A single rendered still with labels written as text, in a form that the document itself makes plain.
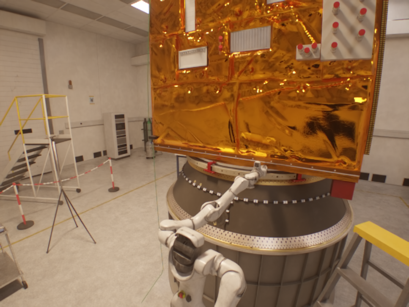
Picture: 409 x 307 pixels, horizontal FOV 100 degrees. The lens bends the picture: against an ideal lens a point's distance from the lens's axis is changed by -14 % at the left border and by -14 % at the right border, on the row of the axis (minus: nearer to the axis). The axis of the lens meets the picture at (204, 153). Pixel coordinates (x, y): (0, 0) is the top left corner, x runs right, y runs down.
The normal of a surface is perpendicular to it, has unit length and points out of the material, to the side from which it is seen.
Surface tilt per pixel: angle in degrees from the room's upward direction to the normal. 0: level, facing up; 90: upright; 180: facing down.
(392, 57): 90
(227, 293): 56
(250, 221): 62
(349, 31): 90
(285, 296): 90
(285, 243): 43
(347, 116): 85
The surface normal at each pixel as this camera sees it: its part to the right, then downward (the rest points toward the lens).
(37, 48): 0.86, 0.12
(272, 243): -0.08, -0.54
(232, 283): -0.34, -0.60
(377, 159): -0.51, 0.21
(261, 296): -0.11, 0.24
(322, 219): 0.32, -0.25
